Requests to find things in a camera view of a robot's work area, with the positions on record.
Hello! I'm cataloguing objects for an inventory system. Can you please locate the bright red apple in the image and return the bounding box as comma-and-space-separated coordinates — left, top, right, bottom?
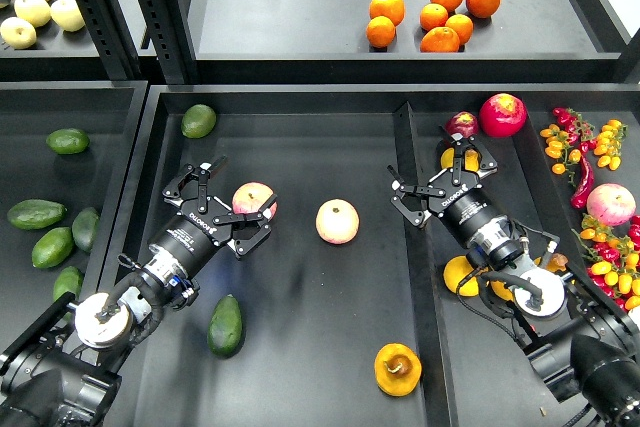
479, 93, 528, 138

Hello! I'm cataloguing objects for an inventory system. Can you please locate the dark red apple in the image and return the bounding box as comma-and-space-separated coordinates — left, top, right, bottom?
444, 111, 480, 138

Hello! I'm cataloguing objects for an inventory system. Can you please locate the pink apple right tray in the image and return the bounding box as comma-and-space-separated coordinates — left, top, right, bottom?
586, 183, 636, 227

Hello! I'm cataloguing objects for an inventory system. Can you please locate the red chili pepper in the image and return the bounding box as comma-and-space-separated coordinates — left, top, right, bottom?
570, 157, 594, 209

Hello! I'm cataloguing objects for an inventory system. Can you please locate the cherry tomato bunch bottom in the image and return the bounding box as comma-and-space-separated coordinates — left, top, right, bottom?
573, 214, 639, 312

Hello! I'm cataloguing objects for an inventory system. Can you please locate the orange right small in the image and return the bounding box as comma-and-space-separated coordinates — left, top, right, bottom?
445, 14, 474, 46

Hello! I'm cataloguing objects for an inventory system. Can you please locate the green avocado left middle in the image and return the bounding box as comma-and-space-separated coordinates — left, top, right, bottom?
31, 227, 75, 269

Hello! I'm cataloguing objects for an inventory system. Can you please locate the orange front bottom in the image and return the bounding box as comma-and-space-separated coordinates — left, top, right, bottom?
420, 26, 460, 53

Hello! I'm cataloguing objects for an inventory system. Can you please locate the green avocado tray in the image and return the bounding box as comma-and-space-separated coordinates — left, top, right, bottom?
181, 104, 217, 139
46, 128, 90, 155

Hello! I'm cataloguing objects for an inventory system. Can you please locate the black upper shelf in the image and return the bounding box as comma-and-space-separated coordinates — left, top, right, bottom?
1, 0, 639, 84

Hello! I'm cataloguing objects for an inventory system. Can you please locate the orange far left bottom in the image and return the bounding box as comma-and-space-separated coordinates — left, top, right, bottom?
365, 16, 396, 48

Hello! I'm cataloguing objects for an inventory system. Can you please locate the pale yellow pear front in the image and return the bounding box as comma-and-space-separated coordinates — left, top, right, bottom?
1, 17, 37, 50

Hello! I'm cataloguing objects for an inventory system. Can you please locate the pink red apple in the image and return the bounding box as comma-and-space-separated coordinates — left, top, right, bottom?
232, 182, 274, 214

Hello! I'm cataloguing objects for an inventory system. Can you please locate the black left tray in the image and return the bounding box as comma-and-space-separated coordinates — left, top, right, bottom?
1, 81, 147, 355

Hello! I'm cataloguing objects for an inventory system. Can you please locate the black metal tray divider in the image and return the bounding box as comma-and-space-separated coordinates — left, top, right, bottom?
393, 102, 459, 426

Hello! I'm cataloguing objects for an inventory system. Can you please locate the dark green avocado upright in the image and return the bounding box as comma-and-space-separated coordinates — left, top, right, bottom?
71, 207, 100, 253

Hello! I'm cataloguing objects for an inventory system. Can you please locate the orange small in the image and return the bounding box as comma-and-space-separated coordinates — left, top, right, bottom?
445, 14, 474, 46
419, 3, 449, 32

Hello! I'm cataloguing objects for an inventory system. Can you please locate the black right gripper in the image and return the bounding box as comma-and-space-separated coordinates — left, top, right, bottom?
387, 134, 509, 249

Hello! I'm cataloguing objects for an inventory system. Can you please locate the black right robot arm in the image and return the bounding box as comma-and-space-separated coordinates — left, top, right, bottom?
405, 133, 639, 426

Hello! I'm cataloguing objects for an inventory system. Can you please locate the green avocado left tray top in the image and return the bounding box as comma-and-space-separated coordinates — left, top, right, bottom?
46, 128, 90, 155

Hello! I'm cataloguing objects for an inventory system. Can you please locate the cherry tomato bunch top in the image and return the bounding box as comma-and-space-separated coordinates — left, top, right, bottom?
539, 107, 628, 187

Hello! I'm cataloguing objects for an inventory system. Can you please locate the orange centre small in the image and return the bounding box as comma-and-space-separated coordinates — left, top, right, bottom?
419, 3, 449, 32

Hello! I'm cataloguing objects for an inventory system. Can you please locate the dark green avocado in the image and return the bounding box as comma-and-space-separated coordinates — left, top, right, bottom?
71, 207, 100, 253
207, 294, 243, 357
7, 199, 67, 230

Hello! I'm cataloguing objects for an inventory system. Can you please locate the orange far left top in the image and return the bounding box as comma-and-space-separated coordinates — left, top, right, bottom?
369, 0, 406, 26

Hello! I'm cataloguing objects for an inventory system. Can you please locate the yellow pear with brown stem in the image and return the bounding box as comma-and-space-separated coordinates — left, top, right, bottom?
545, 253, 569, 273

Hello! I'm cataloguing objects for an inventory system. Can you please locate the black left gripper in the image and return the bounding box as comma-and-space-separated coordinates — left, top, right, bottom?
149, 156, 277, 260

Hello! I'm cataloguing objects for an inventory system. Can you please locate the pale pink apple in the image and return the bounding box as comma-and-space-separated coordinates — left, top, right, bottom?
315, 199, 360, 245

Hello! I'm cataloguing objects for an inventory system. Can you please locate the black centre tray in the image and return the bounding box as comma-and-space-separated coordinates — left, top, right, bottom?
62, 82, 640, 427

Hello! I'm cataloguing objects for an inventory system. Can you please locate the black tray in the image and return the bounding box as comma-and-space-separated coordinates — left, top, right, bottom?
62, 82, 640, 427
1, 81, 147, 355

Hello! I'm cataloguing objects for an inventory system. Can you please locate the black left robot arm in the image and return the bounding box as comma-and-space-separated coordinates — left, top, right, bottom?
1, 157, 277, 426

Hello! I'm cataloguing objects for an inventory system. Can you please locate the cherry tomato bunch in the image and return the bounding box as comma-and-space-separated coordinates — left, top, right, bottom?
539, 107, 628, 187
573, 214, 639, 312

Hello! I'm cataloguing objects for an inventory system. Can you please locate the yellow pear under gripper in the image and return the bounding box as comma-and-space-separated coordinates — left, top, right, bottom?
440, 147, 479, 172

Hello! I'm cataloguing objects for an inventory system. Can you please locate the pale yellow pear right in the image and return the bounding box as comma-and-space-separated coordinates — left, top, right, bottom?
50, 0, 85, 32

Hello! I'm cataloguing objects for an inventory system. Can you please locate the green avocado left bottom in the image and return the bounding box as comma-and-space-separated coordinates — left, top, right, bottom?
53, 266, 84, 303

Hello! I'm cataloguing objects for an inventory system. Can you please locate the black shelf upright post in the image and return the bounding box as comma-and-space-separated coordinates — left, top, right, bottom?
138, 0, 200, 85

